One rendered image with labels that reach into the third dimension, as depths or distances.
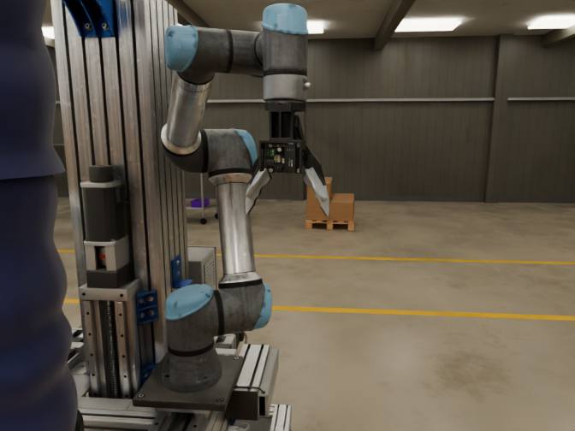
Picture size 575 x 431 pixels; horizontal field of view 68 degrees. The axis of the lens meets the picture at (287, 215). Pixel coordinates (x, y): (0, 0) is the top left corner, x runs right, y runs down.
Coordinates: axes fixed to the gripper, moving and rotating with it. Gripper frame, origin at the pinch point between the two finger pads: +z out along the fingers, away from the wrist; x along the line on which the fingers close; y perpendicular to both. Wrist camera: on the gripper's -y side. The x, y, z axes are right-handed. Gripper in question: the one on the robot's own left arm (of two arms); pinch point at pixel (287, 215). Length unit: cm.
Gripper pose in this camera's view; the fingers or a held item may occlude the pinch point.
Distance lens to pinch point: 78.7
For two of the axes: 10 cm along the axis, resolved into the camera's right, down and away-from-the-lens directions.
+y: -1.7, 1.8, -9.7
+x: 9.9, 0.3, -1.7
